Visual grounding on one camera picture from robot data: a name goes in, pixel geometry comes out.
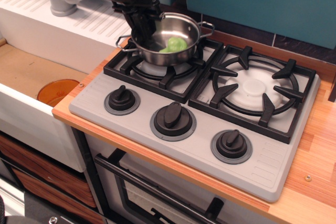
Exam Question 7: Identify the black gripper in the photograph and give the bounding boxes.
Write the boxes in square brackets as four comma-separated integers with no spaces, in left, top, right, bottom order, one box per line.
[111,0,165,43]

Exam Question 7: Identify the steel pot with handles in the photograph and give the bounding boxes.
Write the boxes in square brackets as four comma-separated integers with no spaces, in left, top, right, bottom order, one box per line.
[116,13,215,67]

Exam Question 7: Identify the green toy broccoli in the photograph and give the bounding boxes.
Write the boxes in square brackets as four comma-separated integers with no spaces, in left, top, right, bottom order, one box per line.
[159,37,188,53]

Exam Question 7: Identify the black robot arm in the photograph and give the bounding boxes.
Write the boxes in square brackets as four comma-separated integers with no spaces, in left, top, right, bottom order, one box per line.
[110,0,164,42]

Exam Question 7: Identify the black left stove knob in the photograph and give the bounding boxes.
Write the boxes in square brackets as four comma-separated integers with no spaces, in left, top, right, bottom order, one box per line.
[104,85,141,116]

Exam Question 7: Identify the black stove knob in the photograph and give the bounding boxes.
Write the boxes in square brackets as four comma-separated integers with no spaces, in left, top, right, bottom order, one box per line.
[211,130,253,165]
[104,85,141,116]
[150,101,197,142]

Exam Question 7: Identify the black middle stove knob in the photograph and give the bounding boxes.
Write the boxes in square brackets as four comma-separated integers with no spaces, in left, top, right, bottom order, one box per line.
[150,101,197,142]

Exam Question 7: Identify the grey toy stove top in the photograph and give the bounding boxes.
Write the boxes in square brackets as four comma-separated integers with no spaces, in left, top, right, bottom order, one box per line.
[69,39,320,202]

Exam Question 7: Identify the black right stove knob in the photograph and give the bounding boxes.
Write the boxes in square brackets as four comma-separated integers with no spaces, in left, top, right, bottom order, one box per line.
[211,130,253,165]

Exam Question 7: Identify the black left burner grate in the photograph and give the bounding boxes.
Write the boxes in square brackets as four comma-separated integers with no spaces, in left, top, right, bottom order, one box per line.
[103,35,224,103]

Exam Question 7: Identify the black burner grate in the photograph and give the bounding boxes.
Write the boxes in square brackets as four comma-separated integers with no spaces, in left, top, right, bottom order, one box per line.
[103,35,224,103]
[188,45,320,144]

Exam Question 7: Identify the white toy sink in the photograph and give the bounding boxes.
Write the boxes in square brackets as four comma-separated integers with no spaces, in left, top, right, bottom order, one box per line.
[1,0,131,172]

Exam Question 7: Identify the orange plastic bowl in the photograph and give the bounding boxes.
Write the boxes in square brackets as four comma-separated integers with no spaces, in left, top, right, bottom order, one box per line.
[37,79,79,107]

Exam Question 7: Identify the black right burner grate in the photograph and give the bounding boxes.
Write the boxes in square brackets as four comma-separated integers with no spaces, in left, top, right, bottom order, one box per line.
[188,45,320,144]

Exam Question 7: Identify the wooden drawer fronts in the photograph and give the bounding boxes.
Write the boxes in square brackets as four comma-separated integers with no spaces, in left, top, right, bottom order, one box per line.
[1,132,104,223]

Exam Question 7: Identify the toy oven door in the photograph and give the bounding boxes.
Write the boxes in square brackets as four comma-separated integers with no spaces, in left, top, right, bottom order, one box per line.
[86,135,272,223]

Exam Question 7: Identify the black oven door handle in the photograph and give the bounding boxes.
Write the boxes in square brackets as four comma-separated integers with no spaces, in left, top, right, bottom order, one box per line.
[94,148,224,223]

